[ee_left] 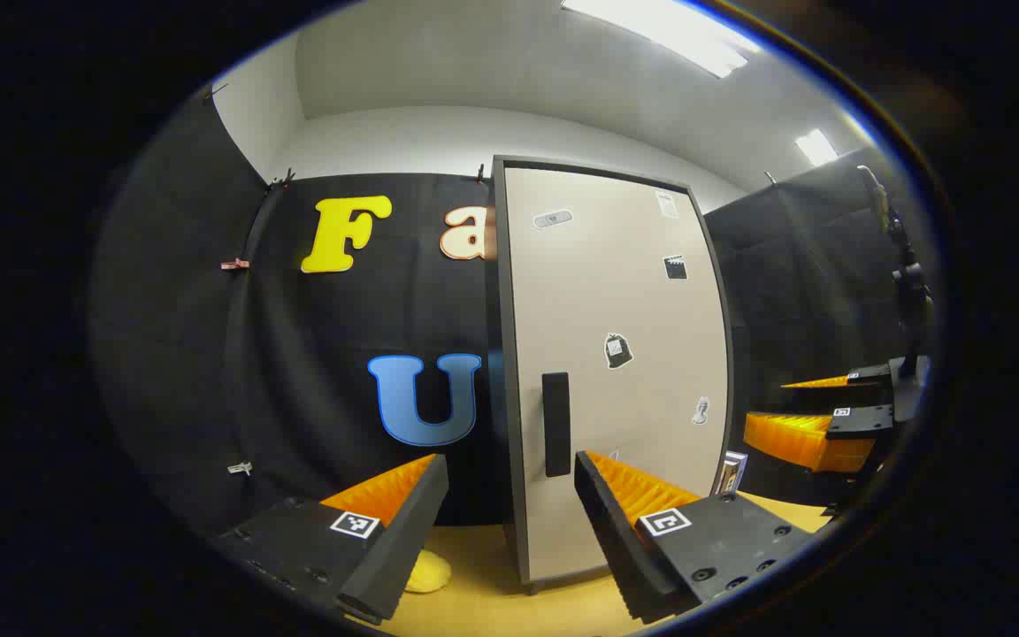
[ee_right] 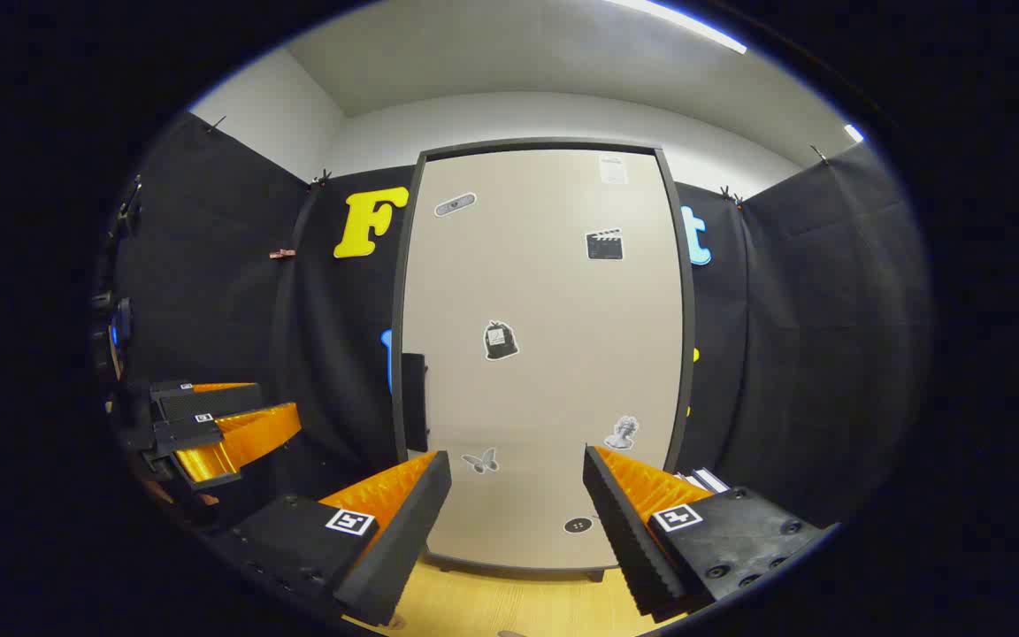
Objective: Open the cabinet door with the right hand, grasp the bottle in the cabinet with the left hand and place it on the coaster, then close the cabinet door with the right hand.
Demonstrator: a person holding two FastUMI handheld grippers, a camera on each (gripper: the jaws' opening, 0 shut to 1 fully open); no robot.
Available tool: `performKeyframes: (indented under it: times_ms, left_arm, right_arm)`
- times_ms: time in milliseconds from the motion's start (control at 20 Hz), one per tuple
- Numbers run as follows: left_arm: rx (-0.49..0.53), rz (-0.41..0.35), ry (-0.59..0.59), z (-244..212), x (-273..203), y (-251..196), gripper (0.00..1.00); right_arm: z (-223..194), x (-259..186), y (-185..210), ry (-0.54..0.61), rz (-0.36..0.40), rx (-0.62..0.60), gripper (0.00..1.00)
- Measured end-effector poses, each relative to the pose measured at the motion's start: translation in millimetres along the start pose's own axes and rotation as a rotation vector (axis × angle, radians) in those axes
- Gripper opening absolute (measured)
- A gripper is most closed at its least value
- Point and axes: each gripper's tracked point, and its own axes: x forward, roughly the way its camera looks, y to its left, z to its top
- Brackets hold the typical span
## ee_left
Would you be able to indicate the pink clip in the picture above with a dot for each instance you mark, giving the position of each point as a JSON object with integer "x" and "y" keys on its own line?
{"x": 234, "y": 264}

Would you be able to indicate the long ceiling light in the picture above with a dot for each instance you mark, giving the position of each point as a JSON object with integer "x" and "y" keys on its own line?
{"x": 660, "y": 31}

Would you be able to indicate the small ceiling light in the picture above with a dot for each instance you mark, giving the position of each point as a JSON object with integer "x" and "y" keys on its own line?
{"x": 816, "y": 147}

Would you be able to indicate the silver clip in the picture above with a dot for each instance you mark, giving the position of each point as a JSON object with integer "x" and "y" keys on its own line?
{"x": 241, "y": 468}

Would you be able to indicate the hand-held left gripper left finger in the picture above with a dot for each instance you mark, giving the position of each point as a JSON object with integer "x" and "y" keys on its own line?
{"x": 403, "y": 540}

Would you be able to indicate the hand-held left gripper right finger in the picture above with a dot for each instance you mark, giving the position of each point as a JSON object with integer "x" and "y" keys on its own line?
{"x": 616, "y": 540}

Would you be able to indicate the black backdrop cloth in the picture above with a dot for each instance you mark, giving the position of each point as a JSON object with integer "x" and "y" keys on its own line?
{"x": 315, "y": 354}

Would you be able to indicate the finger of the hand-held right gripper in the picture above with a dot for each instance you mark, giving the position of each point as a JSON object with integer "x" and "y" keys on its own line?
{"x": 868, "y": 380}
{"x": 859, "y": 423}

